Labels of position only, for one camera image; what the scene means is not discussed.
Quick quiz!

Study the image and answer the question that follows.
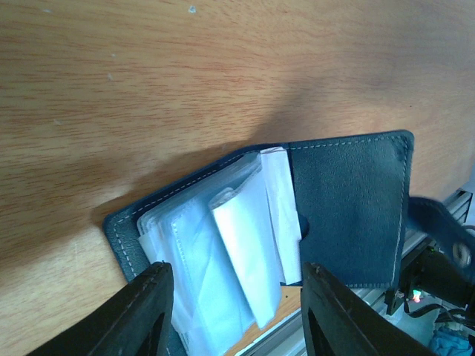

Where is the dark blue card holder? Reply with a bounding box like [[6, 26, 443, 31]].
[[102, 129, 475, 356]]

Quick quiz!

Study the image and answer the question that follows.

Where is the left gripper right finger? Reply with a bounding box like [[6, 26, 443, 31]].
[[301, 263, 433, 355]]

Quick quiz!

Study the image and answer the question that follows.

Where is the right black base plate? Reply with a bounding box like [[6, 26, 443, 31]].
[[384, 245, 474, 317]]

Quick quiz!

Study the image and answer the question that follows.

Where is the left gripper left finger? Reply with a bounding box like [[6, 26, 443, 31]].
[[30, 262, 174, 355]]

